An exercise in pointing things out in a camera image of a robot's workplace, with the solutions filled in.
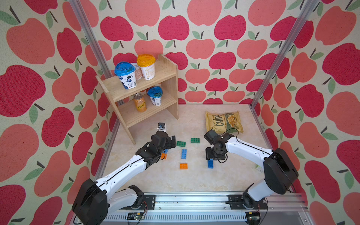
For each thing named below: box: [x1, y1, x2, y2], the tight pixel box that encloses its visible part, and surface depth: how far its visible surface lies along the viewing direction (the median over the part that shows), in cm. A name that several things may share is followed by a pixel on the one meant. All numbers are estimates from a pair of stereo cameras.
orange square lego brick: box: [179, 163, 188, 170], surface depth 88 cm
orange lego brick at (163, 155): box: [160, 152, 168, 160], surface depth 92 cm
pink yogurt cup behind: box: [130, 62, 144, 81], surface depth 75 cm
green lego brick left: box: [176, 140, 187, 148], surface depth 98 cm
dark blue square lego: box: [207, 158, 214, 169], surface depth 88 cm
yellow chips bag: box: [205, 110, 244, 135], surface depth 103 cm
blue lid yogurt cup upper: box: [114, 61, 137, 90], surface depth 66 cm
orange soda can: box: [133, 93, 147, 113], surface depth 84 cm
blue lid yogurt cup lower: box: [147, 85, 164, 107], surface depth 88 cm
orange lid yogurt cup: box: [136, 53, 157, 81], surface depth 71 cm
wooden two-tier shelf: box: [95, 54, 180, 146], surface depth 82 cm
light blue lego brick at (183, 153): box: [180, 148, 188, 160], surface depth 93 cm
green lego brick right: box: [190, 137, 201, 144], surface depth 100 cm
